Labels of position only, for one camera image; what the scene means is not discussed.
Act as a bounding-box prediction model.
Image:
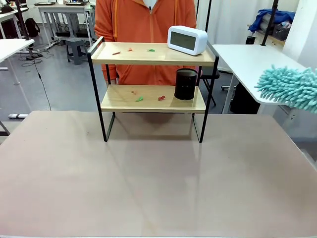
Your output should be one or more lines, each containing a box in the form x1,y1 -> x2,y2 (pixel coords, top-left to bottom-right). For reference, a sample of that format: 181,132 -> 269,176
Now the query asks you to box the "black cylindrical pen cup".
174,68 -> 199,101

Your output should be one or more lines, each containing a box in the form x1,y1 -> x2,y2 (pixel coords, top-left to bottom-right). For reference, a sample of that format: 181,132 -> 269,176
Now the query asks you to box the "white digital alarm clock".
167,25 -> 208,56

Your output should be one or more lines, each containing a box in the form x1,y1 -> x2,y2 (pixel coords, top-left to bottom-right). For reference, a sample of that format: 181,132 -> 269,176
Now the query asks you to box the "teal microfiber duster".
254,64 -> 317,114

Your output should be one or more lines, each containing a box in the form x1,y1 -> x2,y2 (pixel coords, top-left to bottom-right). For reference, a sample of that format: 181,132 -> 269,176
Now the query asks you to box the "person right forearm orange sleeve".
101,63 -> 117,80

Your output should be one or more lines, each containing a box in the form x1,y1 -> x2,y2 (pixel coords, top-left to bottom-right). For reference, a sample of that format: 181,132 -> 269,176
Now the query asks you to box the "grey plastic stool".
65,38 -> 88,65

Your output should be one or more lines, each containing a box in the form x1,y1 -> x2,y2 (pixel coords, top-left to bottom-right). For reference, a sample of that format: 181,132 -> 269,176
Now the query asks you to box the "person in orange hoodie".
94,0 -> 203,86

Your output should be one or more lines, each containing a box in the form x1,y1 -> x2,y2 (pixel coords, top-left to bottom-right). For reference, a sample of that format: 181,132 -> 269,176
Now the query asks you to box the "white desk with grey legs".
34,1 -> 97,48

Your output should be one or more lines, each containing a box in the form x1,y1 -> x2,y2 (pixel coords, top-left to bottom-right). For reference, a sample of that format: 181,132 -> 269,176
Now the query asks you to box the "black backpack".
24,17 -> 41,38

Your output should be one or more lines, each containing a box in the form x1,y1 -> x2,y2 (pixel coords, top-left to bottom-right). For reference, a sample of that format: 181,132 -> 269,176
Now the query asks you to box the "white side table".
0,38 -> 35,86

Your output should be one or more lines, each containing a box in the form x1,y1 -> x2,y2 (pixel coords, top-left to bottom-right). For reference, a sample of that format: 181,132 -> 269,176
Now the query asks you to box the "black stand pole with clamp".
15,0 -> 32,42

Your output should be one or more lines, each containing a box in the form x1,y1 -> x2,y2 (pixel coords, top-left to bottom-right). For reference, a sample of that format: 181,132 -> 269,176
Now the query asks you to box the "thin black pole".
205,0 -> 212,32

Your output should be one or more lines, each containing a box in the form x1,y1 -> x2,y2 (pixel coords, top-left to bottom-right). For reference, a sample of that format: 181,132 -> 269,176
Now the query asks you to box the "white desk with dark items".
0,2 -> 30,40

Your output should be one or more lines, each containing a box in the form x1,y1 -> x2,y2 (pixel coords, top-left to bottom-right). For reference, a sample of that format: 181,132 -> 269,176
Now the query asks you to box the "black cabinet under table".
229,82 -> 261,115

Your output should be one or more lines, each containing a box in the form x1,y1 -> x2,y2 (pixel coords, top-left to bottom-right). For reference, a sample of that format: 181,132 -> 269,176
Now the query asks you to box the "white curved-edge table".
212,44 -> 309,114

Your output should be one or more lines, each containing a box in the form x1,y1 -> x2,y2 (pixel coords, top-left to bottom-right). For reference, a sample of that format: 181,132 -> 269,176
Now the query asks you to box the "blue cloth pile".
248,8 -> 296,33

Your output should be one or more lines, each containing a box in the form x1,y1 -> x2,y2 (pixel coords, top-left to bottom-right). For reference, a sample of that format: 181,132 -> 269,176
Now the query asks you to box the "grey plastic crate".
271,21 -> 291,40

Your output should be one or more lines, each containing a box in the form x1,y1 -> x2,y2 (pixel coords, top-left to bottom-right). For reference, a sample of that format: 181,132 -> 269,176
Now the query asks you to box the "wooden two-tier shelf black frame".
87,36 -> 220,143

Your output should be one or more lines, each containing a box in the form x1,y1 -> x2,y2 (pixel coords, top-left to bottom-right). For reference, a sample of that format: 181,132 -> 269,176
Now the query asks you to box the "black floor cable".
29,48 -> 52,111

